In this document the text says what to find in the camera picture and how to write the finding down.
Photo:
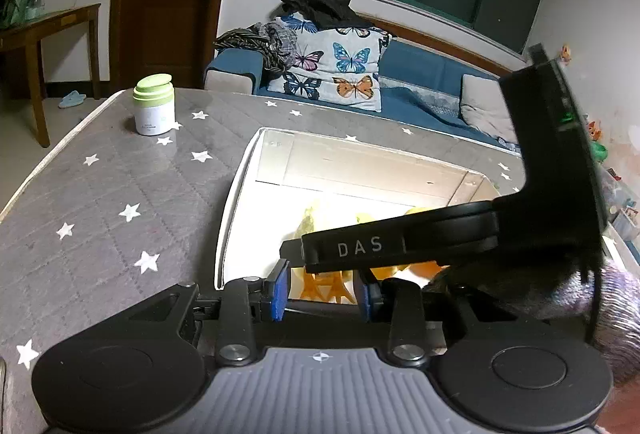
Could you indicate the white jar with green lid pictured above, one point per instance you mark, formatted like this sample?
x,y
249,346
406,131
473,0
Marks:
x,y
155,113

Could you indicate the black clothes pile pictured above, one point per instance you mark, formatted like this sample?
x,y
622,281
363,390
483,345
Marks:
x,y
325,6

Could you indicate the blue sofa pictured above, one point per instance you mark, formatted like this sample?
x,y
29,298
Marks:
x,y
425,73

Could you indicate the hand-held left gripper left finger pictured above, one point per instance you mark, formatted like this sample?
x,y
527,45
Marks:
x,y
280,289

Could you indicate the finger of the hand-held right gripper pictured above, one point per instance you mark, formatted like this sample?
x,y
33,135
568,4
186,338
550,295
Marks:
x,y
292,249

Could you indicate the orange toy figure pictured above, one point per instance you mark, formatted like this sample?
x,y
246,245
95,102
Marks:
x,y
594,130

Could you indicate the white storage bin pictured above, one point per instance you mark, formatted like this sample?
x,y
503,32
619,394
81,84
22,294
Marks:
x,y
625,234

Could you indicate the brown wooden door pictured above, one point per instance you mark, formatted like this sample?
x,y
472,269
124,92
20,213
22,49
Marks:
x,y
170,13

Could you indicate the orange wall sticker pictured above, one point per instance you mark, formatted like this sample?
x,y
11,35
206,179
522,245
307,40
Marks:
x,y
565,54

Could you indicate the orange soft packet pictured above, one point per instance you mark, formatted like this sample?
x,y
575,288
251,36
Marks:
x,y
430,271

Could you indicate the grey star tablecloth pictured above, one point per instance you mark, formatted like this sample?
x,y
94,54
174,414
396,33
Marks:
x,y
125,189

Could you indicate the dark plaid clothes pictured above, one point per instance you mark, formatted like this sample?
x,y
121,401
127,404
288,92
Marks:
x,y
265,43

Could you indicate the pale green bag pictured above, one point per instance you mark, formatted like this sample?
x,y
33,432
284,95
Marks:
x,y
20,11

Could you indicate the green toy figure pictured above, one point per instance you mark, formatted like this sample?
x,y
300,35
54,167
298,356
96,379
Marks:
x,y
598,151

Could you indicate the yellow plush chick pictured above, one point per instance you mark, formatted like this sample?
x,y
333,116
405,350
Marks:
x,y
306,221

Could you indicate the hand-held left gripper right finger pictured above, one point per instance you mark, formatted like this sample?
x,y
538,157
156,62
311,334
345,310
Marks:
x,y
368,299

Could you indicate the butterfly print pillow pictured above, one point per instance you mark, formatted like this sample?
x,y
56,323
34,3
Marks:
x,y
340,53
330,88

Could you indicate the blue slipper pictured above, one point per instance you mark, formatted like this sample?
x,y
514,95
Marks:
x,y
72,99

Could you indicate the brown wooden desk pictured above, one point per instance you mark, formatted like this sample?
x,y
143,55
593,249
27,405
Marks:
x,y
50,21

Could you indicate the white cardboard box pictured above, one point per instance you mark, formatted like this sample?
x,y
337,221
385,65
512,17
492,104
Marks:
x,y
350,163

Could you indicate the grey cushion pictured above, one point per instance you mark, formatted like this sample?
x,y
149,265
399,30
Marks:
x,y
482,106

